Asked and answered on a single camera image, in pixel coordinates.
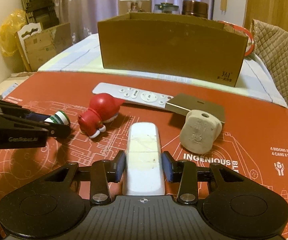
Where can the red printed cardboard mat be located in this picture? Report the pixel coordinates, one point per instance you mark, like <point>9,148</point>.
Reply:
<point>253,141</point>

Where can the red instant rice bowl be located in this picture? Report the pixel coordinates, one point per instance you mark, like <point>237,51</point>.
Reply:
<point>246,33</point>

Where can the green lidded glass jar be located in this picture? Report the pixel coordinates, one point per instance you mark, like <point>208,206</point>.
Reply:
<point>166,8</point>

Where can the brown metal thermos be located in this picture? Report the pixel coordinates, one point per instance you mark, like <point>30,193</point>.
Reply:
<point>195,8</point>

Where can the yellow plastic bag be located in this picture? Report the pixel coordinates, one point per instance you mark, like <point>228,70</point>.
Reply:
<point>11,25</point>

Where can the red cat figurine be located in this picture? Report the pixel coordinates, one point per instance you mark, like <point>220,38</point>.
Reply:
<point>103,108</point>

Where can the quilted beige cushion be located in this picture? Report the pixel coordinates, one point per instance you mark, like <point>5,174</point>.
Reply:
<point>271,46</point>

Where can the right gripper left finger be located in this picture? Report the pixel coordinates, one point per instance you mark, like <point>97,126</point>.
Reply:
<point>103,172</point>

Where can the dark folding rack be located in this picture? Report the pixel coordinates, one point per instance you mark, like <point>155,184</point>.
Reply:
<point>41,11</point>

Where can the white button remote control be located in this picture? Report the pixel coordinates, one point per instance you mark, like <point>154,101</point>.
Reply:
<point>133,95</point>

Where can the white product box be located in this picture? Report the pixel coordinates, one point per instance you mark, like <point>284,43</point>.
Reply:
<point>127,6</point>

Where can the brown cardboard box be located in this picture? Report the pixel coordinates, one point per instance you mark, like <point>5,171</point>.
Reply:
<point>172,44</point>

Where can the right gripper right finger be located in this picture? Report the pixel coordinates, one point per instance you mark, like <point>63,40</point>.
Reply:
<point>183,172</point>

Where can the grey stone-like plug block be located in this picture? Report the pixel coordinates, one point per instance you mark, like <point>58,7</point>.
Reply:
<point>199,132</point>

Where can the stacked flat cardboard boxes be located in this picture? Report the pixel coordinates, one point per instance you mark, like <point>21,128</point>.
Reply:
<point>37,46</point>

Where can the white rounded remote control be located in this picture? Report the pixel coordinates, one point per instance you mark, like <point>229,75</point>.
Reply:
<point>143,173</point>

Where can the silver TP-LINK flat box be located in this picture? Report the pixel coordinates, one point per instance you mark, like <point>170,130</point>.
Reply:
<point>183,103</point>

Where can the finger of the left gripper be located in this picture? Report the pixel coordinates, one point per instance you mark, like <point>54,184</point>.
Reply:
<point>44,130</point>
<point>18,113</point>

